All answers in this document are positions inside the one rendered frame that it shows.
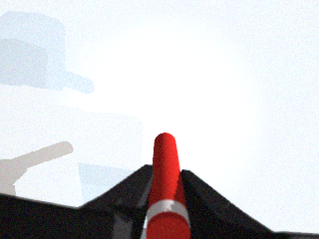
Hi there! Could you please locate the dark red peg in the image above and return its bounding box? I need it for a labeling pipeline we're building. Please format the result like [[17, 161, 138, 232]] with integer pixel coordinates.
[[146, 132, 190, 239]]

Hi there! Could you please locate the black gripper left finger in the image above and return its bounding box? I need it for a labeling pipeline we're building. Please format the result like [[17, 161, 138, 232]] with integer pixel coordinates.
[[0, 164, 154, 239]]

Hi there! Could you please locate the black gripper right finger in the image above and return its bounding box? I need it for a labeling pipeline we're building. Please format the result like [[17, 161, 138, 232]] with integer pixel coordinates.
[[181, 169, 319, 239]]

